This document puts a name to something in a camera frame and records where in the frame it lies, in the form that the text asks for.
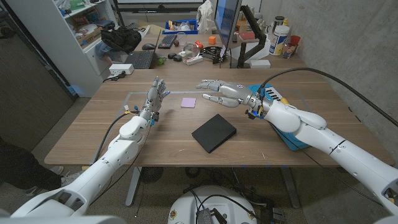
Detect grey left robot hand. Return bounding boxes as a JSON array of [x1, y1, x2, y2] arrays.
[[138, 77, 171, 121]]

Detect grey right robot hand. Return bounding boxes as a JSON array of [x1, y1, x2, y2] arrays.
[[195, 79, 264, 110]]

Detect purple sticky note pad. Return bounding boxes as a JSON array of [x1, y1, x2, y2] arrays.
[[181, 97, 197, 109]]

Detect black photo album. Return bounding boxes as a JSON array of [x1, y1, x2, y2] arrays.
[[191, 113, 237, 154]]

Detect blue toy piano keyboard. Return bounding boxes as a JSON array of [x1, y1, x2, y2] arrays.
[[247, 83, 312, 152]]

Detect white box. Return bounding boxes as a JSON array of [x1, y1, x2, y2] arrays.
[[249, 59, 271, 69]]

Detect black laptop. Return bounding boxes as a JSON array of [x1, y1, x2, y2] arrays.
[[124, 29, 162, 70]]

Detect white power strip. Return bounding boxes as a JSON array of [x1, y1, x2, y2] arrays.
[[108, 63, 135, 76]]

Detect black computer keyboard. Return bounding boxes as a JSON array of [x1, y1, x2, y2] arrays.
[[157, 34, 178, 50]]

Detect clear glass bowl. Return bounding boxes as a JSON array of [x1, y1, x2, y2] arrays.
[[182, 42, 201, 59]]

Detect black backpack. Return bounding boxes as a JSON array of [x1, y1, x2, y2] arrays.
[[101, 27, 142, 54]]

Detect white wipes canister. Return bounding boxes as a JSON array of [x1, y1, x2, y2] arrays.
[[269, 25, 290, 57]]

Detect computer monitor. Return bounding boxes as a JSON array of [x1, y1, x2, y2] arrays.
[[213, 0, 243, 52]]

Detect black round fan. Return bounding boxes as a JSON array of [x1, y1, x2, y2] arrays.
[[140, 167, 164, 184]]

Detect red cup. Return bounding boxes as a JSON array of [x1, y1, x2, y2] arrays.
[[289, 35, 302, 50]]

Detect blue plastic bin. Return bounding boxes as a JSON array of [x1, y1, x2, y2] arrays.
[[162, 19, 199, 35]]

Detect white plastic bag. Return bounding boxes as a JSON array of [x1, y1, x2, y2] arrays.
[[197, 0, 216, 34]]

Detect grey table leg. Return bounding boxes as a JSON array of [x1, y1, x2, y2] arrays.
[[279, 167, 301, 208], [125, 167, 142, 207]]

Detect white shelf unit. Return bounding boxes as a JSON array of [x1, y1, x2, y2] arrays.
[[6, 0, 119, 97]]

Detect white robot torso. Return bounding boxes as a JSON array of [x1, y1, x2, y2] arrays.
[[167, 185, 258, 224]]

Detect person leg black trousers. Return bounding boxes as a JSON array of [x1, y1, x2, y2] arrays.
[[0, 136, 63, 191]]

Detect black round wire rack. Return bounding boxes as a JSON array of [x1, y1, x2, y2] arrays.
[[200, 45, 228, 65]]

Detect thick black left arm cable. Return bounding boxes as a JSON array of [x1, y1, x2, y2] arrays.
[[95, 110, 139, 161]]

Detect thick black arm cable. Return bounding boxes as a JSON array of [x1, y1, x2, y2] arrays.
[[256, 67, 398, 128], [95, 110, 139, 161]]

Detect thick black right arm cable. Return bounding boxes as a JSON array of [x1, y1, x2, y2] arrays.
[[256, 67, 398, 128]]

